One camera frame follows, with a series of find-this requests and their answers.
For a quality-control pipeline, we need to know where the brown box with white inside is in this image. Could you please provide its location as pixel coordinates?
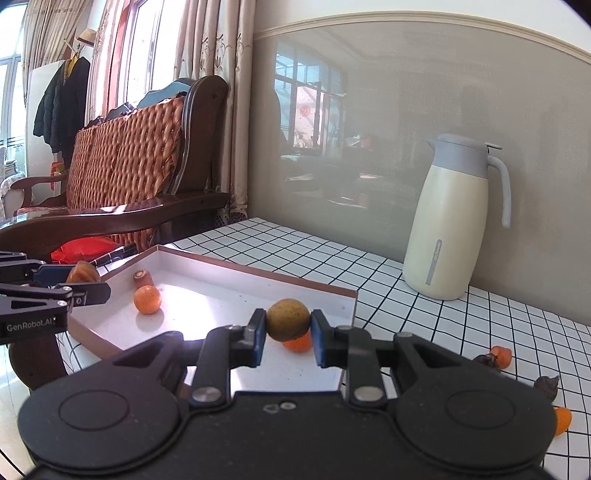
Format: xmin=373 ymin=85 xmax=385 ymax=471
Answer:
xmin=67 ymin=245 xmax=359 ymax=402

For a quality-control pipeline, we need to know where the white cabinet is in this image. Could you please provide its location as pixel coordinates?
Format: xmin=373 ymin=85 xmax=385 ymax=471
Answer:
xmin=25 ymin=60 xmax=70 ymax=176

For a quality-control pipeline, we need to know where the black jacket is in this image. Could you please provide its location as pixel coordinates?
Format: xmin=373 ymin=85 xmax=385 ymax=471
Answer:
xmin=33 ymin=58 xmax=91 ymax=155

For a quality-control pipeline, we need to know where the wooden sofa with orange cushions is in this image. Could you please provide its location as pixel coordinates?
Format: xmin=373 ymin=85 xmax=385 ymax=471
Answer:
xmin=0 ymin=75 xmax=232 ymax=393

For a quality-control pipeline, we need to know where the peeled tangerine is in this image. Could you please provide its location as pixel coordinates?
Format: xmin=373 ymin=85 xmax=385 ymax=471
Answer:
xmin=66 ymin=261 xmax=101 ymax=284

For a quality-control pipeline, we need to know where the white black checked tablecloth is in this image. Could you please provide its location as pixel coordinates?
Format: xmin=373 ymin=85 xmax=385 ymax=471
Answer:
xmin=55 ymin=218 xmax=591 ymax=472

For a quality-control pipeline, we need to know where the balcony window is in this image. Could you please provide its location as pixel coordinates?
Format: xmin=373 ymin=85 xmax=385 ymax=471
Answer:
xmin=0 ymin=53 xmax=26 ymax=148

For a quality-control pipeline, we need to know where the red bag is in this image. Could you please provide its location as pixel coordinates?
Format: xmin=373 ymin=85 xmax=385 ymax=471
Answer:
xmin=51 ymin=237 xmax=139 ymax=266

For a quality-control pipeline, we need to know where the yellow-brown round fruit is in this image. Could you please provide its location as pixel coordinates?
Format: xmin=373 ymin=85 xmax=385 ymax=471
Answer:
xmin=266 ymin=298 xmax=311 ymax=343

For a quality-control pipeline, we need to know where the orange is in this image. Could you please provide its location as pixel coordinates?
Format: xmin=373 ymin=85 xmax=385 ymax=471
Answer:
xmin=553 ymin=407 xmax=573 ymax=437
xmin=133 ymin=285 xmax=161 ymax=315
xmin=283 ymin=331 xmax=314 ymax=353

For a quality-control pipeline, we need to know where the cream thermos jug grey lid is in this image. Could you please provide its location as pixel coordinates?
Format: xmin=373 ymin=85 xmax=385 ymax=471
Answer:
xmin=402 ymin=133 xmax=512 ymax=301

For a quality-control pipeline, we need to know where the window with red frame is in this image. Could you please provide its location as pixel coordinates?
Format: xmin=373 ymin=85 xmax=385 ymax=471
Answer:
xmin=117 ymin=0 xmax=185 ymax=107

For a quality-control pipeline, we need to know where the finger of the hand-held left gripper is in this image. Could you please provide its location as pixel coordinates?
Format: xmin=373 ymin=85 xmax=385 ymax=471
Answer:
xmin=0 ymin=250 xmax=77 ymax=287
xmin=0 ymin=282 xmax=112 ymax=315

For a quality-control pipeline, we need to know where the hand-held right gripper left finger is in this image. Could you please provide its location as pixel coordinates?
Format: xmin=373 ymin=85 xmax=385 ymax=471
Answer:
xmin=99 ymin=308 xmax=269 ymax=409

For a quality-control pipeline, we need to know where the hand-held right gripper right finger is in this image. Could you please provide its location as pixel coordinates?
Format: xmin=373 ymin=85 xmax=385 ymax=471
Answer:
xmin=310 ymin=309 xmax=513 ymax=409

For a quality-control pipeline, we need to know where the beige patterned curtain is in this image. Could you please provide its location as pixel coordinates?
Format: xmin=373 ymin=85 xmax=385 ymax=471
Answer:
xmin=88 ymin=0 xmax=125 ymax=121
xmin=175 ymin=0 xmax=254 ymax=227

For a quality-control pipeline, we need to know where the dark shrivelled fruit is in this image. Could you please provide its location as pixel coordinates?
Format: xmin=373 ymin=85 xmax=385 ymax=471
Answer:
xmin=533 ymin=375 xmax=561 ymax=403
xmin=473 ymin=353 xmax=503 ymax=374

